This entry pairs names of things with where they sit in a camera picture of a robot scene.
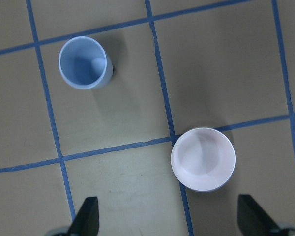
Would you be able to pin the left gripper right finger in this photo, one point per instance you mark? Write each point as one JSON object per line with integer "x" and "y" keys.
{"x": 252, "y": 220}

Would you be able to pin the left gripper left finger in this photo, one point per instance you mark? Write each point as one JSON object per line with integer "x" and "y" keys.
{"x": 86, "y": 222}

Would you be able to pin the blue cup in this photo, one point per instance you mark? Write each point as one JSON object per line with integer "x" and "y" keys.
{"x": 84, "y": 64}

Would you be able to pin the pink bowl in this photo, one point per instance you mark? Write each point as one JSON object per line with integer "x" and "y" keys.
{"x": 203, "y": 159}

